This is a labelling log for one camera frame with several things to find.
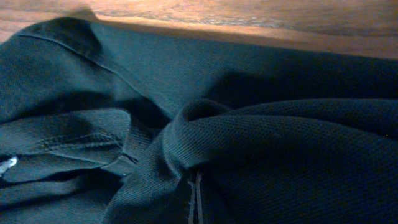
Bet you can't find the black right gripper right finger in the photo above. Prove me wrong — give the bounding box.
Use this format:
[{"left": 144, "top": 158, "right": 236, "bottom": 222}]
[{"left": 195, "top": 170, "right": 223, "bottom": 224}]

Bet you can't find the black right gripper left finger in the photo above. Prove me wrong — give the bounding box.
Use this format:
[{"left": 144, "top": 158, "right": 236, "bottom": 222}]
[{"left": 169, "top": 177, "right": 195, "bottom": 224}]

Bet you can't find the black polo shirt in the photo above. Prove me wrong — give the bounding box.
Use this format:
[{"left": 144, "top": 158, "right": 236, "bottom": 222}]
[{"left": 1, "top": 18, "right": 397, "bottom": 223}]

